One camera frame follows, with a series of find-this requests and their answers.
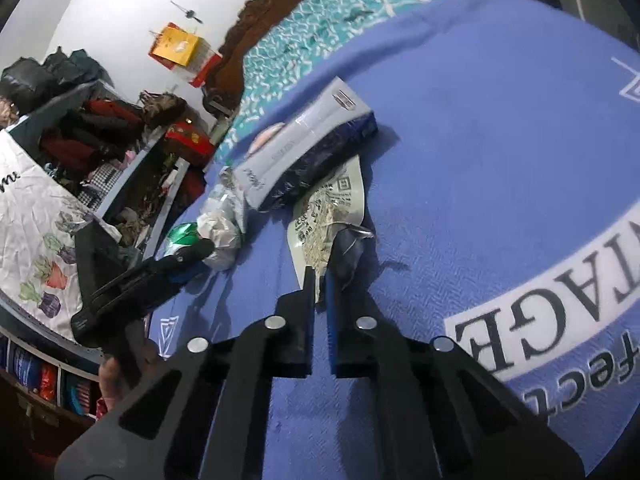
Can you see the white and blue box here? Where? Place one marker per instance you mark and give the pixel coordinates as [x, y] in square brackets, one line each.
[310, 150]

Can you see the wall hook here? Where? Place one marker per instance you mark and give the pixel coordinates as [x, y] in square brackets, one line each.
[186, 12]

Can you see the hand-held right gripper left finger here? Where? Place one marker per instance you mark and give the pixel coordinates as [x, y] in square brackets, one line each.
[295, 335]

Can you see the green foil wrapper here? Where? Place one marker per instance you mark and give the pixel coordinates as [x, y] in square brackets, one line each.
[180, 240]

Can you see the dark silver foil wrapper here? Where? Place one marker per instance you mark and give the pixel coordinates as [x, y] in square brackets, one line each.
[350, 255]

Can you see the white printed wrapper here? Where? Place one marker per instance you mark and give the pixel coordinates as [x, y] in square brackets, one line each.
[320, 210]

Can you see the person's left hand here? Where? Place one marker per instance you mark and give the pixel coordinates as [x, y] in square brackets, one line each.
[112, 377]

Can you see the white cactus print cloth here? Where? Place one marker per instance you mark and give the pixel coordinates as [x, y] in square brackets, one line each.
[35, 240]

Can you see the open shelf with clothes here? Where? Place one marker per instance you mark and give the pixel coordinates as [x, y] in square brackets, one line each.
[115, 160]

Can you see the low shelf with packets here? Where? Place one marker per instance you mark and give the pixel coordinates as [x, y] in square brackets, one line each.
[40, 380]

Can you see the black bag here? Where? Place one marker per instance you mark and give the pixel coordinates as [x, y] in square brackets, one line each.
[30, 82]

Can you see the teal patterned bedsheet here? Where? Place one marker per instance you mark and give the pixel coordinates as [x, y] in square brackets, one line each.
[320, 45]

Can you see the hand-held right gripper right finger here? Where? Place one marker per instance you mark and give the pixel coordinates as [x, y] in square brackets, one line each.
[332, 330]

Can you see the brown fuzzy blanket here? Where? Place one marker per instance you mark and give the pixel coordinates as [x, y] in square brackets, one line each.
[250, 35]

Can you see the yellow and red wall calendar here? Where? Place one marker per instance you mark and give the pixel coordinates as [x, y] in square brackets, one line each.
[177, 47]

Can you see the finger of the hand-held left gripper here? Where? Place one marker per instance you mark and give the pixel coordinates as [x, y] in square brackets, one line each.
[187, 255]

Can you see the blue printed blanket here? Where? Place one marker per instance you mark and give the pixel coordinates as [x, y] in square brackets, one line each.
[475, 160]

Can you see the clear plastic wrapper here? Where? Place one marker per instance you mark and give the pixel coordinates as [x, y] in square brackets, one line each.
[220, 240]
[227, 190]

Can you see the pink and white packet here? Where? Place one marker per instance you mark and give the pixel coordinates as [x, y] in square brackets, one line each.
[267, 140]

